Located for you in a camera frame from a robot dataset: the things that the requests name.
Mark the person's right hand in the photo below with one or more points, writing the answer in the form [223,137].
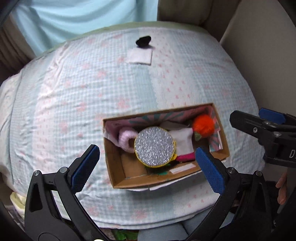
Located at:
[282,186]

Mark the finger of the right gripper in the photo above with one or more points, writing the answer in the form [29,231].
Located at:
[254,126]
[272,116]

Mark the light blue hanging cloth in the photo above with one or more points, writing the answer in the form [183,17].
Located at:
[45,24]

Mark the brown curtain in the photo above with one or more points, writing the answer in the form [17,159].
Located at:
[214,16]
[15,51]

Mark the cardboard box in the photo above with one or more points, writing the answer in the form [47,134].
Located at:
[127,172]

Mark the round silver glitter pad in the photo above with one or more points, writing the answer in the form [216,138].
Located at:
[155,147]

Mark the grey cloth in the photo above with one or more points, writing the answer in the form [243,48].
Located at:
[182,135]

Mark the right brown curtain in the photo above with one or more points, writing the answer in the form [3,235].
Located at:
[214,16]

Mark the left brown curtain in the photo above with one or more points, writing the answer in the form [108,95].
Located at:
[15,51]

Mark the green snack packet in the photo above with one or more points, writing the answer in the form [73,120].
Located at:
[164,169]

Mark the black fuzzy scrunchie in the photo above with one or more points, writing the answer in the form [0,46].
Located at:
[143,41]

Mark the white tissue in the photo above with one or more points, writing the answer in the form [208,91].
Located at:
[139,56]

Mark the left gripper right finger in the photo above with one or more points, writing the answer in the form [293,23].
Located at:
[242,211]

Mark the orange fluffy pompom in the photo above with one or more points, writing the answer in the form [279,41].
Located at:
[203,126]

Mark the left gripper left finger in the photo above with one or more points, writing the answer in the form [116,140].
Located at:
[53,212]

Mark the magenta fabric pouch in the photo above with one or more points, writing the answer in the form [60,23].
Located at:
[186,158]

